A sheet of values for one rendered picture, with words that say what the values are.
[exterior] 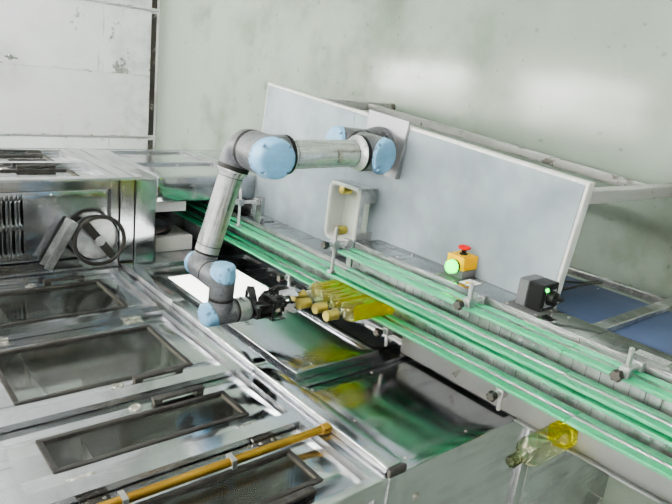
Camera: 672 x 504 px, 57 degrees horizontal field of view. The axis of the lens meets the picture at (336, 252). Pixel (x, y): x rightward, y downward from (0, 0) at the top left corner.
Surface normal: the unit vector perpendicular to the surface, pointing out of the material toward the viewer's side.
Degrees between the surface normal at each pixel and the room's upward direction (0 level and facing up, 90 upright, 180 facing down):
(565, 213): 0
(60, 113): 91
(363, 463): 90
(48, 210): 90
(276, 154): 83
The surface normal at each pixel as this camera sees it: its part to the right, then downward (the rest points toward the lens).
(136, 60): 0.64, 0.29
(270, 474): 0.11, -0.95
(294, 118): -0.76, 0.10
